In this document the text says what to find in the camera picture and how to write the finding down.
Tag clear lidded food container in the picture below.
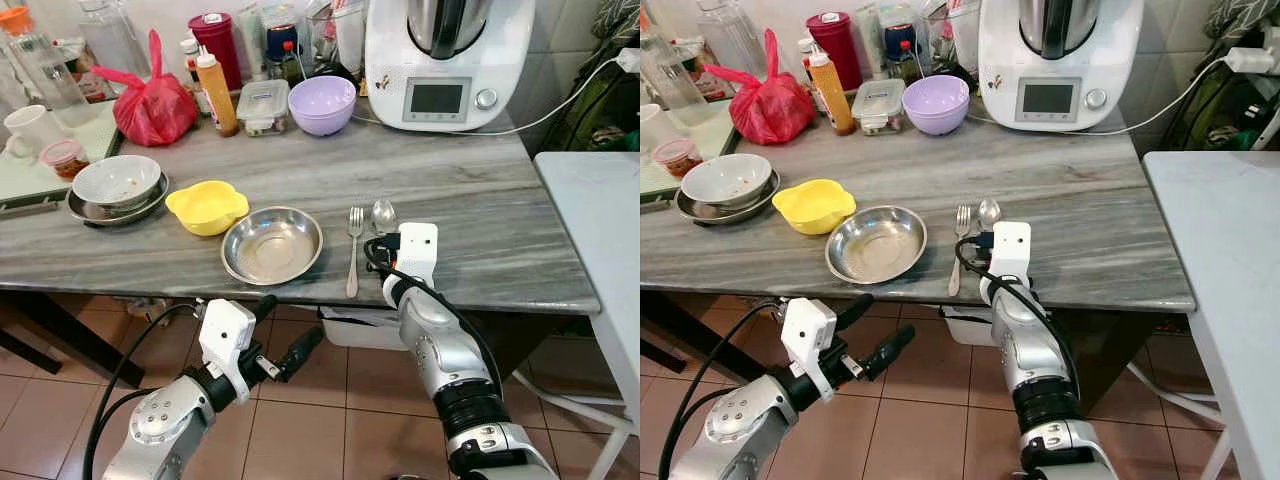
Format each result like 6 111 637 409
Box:
852 79 906 136
236 80 290 137

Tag red plastic bag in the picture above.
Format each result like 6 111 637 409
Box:
90 29 199 148
703 28 816 146

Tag white plastic bin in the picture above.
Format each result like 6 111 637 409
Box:
320 305 406 351
940 305 1001 346

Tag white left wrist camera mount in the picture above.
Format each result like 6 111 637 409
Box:
197 298 258 403
780 297 838 401

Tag clear plastic pitcher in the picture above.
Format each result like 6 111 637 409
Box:
75 0 151 91
695 0 766 86

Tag small white capped bottle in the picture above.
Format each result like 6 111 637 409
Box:
180 38 206 111
797 38 823 111

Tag white kitchen cooking machine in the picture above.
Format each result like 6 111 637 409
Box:
364 0 535 133
978 0 1144 134

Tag small tub pink lid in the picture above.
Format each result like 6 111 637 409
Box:
40 139 91 181
652 138 704 181

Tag dark red canister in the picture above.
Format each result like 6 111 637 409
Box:
806 12 859 91
188 12 243 91

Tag white ceramic bowl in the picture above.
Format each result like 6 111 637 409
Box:
680 153 773 207
71 154 163 208

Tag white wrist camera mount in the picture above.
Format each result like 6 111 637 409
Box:
990 222 1033 287
780 297 838 401
197 298 258 403
397 223 439 291

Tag steel fork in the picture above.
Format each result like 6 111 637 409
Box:
948 205 973 297
345 207 366 299

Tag clear bottle orange cap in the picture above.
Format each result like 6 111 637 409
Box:
640 5 713 129
0 5 91 129

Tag green rimmed glass tray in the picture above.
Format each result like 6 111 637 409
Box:
640 125 736 206
0 100 123 213

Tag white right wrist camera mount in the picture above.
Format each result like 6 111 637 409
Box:
990 222 1033 287
397 223 439 291

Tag orange sauce squeeze bottle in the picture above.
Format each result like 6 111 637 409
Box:
808 44 857 136
194 45 239 138

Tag green bag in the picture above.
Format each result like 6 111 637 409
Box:
1160 0 1280 151
540 0 641 153

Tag white power cable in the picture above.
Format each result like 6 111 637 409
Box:
350 55 626 138
965 58 1231 137

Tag yellow plastic bowl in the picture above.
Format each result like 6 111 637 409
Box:
771 179 858 236
165 180 250 237

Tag clear glass jar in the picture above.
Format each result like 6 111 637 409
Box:
305 0 366 76
920 0 986 76

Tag empty stainless steel plate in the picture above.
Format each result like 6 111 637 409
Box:
825 205 929 285
221 206 325 287

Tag white mug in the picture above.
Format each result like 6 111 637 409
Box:
640 103 673 156
3 104 63 161

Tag purple plastic bowl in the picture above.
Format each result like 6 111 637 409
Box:
287 75 358 137
901 75 971 136

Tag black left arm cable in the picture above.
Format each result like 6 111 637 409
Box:
685 300 786 480
82 303 206 480

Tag white side table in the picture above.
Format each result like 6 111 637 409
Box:
510 152 641 480
1125 150 1280 480

